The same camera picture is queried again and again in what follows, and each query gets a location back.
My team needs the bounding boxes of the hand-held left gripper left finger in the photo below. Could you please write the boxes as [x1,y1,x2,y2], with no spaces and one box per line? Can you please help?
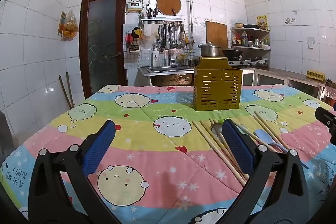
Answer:
[28,120,117,224]

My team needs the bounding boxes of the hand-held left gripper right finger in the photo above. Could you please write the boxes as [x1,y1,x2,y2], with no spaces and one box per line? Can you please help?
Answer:
[222,119,310,224]

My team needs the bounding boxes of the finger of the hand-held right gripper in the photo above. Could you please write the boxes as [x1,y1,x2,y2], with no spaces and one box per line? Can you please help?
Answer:
[315,106,336,146]

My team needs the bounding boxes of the wooden chopstick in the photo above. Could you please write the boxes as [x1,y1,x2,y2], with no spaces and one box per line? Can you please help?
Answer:
[209,117,238,172]
[192,121,246,186]
[200,121,249,180]
[253,111,290,151]
[233,122,277,153]
[252,114,284,153]

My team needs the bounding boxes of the light blue spoon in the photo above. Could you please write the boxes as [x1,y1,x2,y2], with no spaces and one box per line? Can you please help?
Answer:
[254,129,286,153]

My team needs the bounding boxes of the grey spoon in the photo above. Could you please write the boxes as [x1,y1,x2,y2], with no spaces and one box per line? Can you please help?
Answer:
[211,123,229,151]

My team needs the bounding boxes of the yellow slotted utensil holder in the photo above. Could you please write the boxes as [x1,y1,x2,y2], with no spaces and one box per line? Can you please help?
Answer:
[193,56,242,111]

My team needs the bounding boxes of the row of hanging kitchen utensils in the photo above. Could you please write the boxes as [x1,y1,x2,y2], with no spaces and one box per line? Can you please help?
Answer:
[154,22,190,52]

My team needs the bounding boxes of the yellow egg carton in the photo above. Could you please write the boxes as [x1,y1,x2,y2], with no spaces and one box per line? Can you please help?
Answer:
[307,70,326,81]

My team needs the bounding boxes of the cartoon printed striped blanket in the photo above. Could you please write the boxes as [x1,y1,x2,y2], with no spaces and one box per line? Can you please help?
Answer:
[0,84,336,224]

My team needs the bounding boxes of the kitchen counter cabinet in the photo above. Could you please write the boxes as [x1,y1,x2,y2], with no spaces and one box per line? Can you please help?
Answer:
[241,68,326,101]

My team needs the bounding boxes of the steel gas stove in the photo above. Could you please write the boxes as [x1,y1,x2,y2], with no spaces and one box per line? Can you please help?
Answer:
[228,59,250,68]

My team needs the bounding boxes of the dark grey furniture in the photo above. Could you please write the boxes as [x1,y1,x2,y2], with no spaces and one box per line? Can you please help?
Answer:
[0,110,15,159]

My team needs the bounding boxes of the black wok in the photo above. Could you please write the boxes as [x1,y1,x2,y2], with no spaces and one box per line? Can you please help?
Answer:
[222,48,244,59]

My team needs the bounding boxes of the steel sink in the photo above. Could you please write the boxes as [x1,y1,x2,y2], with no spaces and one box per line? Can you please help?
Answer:
[139,65,196,86]

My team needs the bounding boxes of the steel corner shelf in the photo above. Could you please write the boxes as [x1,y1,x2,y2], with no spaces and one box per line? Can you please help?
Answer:
[230,27,271,51]

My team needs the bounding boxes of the steel pot with lid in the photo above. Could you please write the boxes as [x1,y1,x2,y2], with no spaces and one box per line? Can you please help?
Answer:
[198,42,221,58]

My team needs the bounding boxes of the dark wooden glass door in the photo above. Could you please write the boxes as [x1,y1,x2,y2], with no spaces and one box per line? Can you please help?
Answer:
[79,0,128,100]

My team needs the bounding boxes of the white soap bottle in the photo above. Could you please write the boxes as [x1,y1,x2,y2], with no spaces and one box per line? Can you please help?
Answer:
[151,45,160,67]

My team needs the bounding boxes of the row of condiment bottles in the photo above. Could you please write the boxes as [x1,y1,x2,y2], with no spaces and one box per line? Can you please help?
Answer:
[232,31,270,47]

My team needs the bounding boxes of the rectangular wooden cutting board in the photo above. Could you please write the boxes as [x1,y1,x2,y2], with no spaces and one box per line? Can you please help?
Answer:
[205,21,228,50]

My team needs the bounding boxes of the plastic bag with yellow contents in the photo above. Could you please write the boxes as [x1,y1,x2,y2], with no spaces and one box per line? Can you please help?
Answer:
[62,11,79,42]

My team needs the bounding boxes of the round wooden cutting board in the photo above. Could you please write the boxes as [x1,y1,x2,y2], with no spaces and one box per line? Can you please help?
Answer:
[156,0,181,16]

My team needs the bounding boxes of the wooden sticks against wall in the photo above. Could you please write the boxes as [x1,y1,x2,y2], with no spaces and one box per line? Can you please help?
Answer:
[58,72,75,109]

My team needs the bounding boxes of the yellow wall poster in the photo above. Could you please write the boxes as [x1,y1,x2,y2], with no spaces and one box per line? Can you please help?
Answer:
[256,15,268,30]

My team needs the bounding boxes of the steel wall rack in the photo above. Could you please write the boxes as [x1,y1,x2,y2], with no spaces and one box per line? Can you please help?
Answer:
[140,17,185,24]

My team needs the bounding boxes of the white wall control box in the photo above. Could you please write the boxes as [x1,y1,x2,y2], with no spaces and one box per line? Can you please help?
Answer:
[126,2,143,13]

